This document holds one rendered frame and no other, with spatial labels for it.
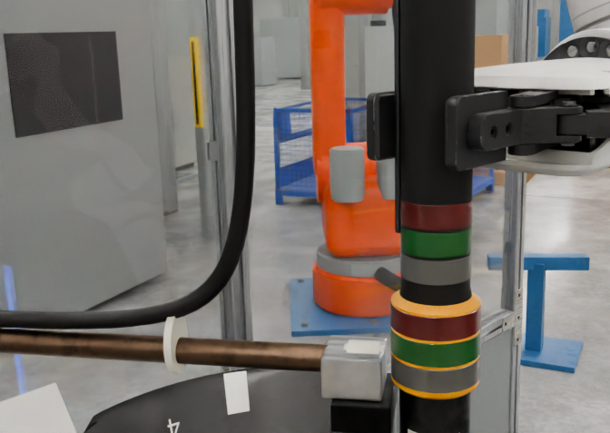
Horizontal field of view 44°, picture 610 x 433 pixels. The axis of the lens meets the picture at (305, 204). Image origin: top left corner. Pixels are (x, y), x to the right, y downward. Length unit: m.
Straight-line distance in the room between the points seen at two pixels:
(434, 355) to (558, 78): 0.14
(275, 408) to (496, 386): 1.40
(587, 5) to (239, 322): 0.84
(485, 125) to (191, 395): 0.34
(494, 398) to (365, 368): 1.58
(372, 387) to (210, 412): 0.22
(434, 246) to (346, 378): 0.08
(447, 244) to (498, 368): 1.59
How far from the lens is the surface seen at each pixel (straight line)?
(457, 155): 0.33
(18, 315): 0.44
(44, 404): 0.76
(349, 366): 0.37
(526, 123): 0.36
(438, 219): 0.34
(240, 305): 1.23
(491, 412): 1.96
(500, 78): 0.40
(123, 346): 0.42
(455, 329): 0.36
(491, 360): 1.89
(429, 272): 0.35
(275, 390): 0.57
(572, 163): 0.39
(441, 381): 0.37
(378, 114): 0.35
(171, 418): 0.58
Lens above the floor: 1.68
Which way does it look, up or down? 13 degrees down
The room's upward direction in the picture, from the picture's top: 2 degrees counter-clockwise
